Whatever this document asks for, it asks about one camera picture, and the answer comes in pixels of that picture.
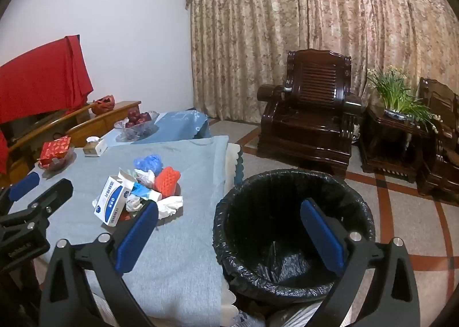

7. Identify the beige floral curtain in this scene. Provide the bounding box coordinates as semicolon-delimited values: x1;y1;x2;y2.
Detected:
185;0;459;125

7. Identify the dark wooden armchair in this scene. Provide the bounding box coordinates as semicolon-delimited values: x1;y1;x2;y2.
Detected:
418;78;459;206
256;48;366;176

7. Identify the dark wooden side table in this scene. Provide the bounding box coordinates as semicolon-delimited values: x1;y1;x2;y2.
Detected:
359;105;436;184

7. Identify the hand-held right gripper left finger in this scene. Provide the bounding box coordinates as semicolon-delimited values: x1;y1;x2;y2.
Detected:
39;201;159;327

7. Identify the black bagged trash bin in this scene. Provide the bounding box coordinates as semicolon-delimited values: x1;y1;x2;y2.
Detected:
213;168;376;308

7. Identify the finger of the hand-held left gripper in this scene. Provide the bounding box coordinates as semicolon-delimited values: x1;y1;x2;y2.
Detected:
0;178;74;233
0;171;41;213

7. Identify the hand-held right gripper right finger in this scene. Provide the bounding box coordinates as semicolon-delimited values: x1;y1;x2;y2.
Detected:
300;198;421;327

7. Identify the white tissue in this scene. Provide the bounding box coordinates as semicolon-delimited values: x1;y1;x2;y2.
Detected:
158;195;184;219
125;194;144;212

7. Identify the green narcissus plant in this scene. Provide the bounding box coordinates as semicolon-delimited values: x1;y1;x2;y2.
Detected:
366;65;442;132

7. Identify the orange ribbed sponge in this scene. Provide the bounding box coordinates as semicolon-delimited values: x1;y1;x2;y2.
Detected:
154;166;182;198

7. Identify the red woven basket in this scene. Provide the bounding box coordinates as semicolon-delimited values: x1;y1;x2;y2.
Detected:
91;95;117;115

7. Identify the blue white ceramic pot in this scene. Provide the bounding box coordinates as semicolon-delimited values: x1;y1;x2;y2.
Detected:
384;108;415;122

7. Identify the person's grey striped clothing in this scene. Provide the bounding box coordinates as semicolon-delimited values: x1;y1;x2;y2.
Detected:
229;300;325;327

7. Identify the blue plastic bag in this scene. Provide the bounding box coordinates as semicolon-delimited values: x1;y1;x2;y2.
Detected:
133;154;163;174

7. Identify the red gift box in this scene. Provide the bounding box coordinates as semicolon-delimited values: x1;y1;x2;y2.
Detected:
39;136;72;166

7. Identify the glass fruit bowl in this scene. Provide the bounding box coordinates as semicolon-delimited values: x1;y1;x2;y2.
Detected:
114;111;160;141

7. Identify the white plastic bag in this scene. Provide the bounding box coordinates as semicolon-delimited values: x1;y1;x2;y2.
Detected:
134;168;156;188

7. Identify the tan tissue box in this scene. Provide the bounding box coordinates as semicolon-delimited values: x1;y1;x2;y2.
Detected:
83;136;108;158

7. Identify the grey blue blanket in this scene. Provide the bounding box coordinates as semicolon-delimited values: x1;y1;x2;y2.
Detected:
7;135;230;327

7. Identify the cream scalloped table cover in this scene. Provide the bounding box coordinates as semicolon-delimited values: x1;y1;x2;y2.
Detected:
219;142;244;313

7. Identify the red cloth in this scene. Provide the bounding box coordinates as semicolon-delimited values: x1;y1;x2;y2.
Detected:
0;35;94;175

